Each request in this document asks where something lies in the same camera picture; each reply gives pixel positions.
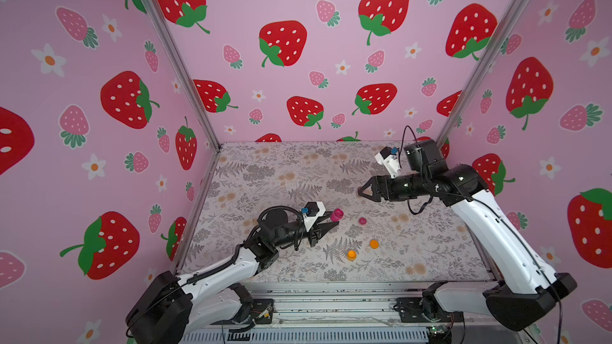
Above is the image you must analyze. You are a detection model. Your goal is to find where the magenta paint jar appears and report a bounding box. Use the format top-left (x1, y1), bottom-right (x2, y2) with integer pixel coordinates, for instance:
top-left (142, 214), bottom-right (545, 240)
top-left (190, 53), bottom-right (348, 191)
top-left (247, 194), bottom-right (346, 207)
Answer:
top-left (330, 209), bottom-right (344, 221)

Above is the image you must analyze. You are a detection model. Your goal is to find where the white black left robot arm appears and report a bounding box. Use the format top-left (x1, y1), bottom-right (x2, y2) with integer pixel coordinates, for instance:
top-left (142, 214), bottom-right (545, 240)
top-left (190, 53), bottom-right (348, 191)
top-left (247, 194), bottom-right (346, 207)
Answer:
top-left (126, 202), bottom-right (344, 343)

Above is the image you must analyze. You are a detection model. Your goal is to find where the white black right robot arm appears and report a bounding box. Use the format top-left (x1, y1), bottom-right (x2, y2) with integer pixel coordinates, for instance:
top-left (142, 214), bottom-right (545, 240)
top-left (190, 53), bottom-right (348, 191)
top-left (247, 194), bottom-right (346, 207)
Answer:
top-left (358, 140), bottom-right (577, 331)

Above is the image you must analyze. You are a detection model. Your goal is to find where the orange paint jar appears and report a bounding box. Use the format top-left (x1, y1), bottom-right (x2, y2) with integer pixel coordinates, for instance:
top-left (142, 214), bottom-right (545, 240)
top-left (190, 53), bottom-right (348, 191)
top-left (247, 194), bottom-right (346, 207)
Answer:
top-left (347, 250), bottom-right (357, 261)

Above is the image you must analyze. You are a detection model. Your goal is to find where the floral patterned table mat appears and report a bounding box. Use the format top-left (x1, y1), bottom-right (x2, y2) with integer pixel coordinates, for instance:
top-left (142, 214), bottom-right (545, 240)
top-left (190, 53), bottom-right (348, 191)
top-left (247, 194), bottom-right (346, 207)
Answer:
top-left (182, 141), bottom-right (490, 283)

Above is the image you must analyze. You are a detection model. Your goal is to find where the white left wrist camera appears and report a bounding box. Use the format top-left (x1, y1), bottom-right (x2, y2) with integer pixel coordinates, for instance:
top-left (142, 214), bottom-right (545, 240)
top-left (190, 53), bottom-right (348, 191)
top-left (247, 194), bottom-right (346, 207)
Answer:
top-left (301, 202), bottom-right (326, 232)

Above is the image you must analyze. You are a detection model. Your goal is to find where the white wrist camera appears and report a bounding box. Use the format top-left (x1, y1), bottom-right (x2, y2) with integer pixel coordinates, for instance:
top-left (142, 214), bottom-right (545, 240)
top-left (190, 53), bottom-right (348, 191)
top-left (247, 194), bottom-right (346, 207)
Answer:
top-left (301, 202), bottom-right (326, 232)
top-left (375, 147), bottom-right (401, 178)

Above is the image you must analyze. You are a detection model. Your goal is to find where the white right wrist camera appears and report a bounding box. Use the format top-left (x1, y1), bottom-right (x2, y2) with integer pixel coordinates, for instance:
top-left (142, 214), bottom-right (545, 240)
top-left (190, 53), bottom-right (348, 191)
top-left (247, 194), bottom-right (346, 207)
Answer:
top-left (375, 147), bottom-right (401, 178)

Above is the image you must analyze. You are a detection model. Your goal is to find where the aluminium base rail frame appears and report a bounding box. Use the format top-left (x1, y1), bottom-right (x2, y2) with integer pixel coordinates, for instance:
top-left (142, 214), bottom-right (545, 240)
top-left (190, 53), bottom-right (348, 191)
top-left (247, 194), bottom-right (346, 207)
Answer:
top-left (133, 280), bottom-right (541, 344)

